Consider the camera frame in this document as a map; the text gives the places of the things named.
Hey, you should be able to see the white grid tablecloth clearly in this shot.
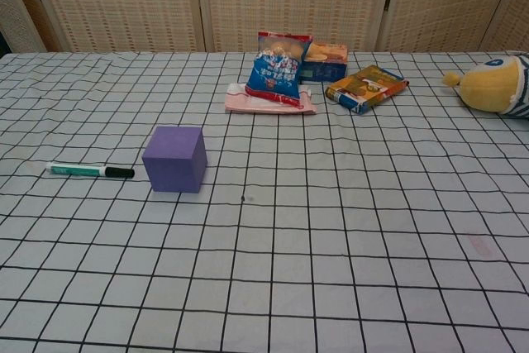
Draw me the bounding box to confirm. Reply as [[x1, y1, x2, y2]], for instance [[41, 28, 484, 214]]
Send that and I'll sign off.
[[0, 50, 529, 353]]

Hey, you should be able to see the purple foam cube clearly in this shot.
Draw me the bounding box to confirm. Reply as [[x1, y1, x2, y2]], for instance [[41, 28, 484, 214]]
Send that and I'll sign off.
[[141, 125, 207, 194]]

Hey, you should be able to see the blue snack bag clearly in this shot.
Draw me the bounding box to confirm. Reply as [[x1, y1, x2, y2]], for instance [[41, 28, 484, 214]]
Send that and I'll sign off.
[[244, 31, 314, 107]]

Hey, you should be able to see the woven folding screen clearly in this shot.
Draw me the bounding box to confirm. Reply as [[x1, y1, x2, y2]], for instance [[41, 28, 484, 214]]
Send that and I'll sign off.
[[0, 0, 529, 55]]

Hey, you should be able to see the blue biscuit box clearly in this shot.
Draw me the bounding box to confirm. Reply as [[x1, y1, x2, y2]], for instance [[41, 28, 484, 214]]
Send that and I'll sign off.
[[298, 41, 349, 83]]

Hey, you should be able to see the green white marker pen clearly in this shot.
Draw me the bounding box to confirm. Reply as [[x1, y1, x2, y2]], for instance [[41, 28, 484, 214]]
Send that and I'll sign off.
[[45, 161, 136, 179]]

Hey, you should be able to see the orange snack box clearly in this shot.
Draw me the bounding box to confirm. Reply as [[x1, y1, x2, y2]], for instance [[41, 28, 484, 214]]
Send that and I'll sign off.
[[325, 64, 410, 116]]

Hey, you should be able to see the pink plastic packet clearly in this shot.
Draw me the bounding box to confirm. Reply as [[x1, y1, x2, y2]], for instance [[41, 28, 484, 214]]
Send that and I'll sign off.
[[225, 83, 318, 116]]

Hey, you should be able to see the yellow plush toy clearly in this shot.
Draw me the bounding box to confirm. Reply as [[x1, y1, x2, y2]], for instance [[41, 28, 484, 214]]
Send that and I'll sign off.
[[442, 52, 529, 122]]

